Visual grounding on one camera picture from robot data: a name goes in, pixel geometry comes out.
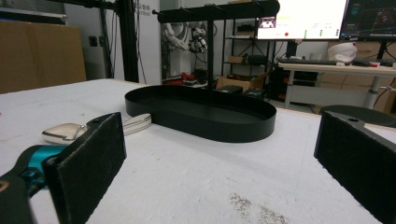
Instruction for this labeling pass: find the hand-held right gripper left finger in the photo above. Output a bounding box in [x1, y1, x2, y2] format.
[42, 111, 128, 224]

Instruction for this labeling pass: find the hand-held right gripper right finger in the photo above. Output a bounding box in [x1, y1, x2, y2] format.
[313, 110, 396, 224]

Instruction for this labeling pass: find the silver watch with white strap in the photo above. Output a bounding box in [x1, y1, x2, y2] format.
[41, 113, 153, 146]

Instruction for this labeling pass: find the black jewellery stand with tray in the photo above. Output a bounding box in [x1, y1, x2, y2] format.
[124, 0, 281, 144]

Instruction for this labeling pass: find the white standing desk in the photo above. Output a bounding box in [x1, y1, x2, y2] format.
[277, 61, 396, 110]

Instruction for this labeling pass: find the white cap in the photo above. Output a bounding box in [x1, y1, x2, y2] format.
[326, 41, 358, 63]

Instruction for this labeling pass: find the black keyboard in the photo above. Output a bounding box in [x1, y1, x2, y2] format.
[276, 57, 344, 66]

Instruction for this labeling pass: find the brown cardboard panel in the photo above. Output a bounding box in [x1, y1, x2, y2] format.
[0, 20, 88, 95]

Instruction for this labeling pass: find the red tool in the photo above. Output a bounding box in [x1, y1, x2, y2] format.
[172, 71, 198, 87]

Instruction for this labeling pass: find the dark monitor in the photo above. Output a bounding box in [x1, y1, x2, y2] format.
[340, 0, 396, 42]

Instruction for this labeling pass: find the small black box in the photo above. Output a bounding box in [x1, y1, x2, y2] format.
[215, 85, 244, 95]

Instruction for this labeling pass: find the brown cardboard box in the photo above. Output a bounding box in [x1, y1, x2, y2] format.
[215, 73, 269, 93]

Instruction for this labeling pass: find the black shelf rack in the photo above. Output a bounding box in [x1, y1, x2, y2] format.
[221, 18, 276, 79]

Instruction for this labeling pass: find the bright white monitor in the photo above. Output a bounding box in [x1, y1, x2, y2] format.
[256, 0, 348, 41]

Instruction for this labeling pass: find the black metal frame post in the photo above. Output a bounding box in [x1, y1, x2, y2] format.
[115, 0, 140, 84]

